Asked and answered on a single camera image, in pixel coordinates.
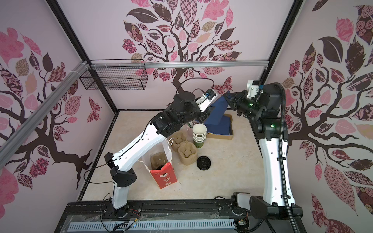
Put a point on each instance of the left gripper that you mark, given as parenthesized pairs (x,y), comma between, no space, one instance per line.
(200,117)

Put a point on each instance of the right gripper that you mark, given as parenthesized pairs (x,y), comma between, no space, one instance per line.
(237,103)

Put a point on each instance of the single dark blue napkin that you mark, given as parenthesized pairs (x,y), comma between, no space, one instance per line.
(220,107)

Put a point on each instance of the red and white paper bag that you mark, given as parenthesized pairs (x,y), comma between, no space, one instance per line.
(165,176)

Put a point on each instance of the single pulp cup carrier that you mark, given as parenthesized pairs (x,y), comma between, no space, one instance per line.
(158,160)

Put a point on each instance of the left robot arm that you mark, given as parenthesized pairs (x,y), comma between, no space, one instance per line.
(184,108)

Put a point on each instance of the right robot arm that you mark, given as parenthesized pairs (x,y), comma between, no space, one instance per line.
(265,108)

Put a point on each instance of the stack of paper cups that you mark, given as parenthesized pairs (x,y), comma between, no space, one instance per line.
(199,135)

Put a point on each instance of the brown cardboard box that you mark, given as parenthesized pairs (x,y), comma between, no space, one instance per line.
(209,135)

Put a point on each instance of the dark blue napkin stack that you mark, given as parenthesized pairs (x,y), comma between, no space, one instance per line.
(223,127)

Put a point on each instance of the brown pulp cup carrier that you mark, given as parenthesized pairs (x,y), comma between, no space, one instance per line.
(186,150)

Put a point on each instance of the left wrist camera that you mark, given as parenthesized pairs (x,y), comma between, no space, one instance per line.
(206,100)

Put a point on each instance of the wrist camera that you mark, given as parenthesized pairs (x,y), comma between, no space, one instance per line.
(206,100)
(253,88)

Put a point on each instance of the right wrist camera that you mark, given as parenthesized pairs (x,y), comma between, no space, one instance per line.
(253,88)

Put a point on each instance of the black wire basket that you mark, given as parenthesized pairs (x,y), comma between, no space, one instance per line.
(115,74)

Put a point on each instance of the aluminium rail back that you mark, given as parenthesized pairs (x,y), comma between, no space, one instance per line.
(193,64)

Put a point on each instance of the aluminium rail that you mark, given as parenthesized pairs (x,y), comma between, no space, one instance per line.
(193,64)
(10,147)

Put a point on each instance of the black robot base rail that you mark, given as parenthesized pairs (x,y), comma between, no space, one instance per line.
(221,207)

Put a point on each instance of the white slotted cable duct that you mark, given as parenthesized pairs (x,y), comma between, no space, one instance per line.
(150,225)

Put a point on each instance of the aluminium rail left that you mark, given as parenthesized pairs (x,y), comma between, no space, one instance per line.
(10,147)

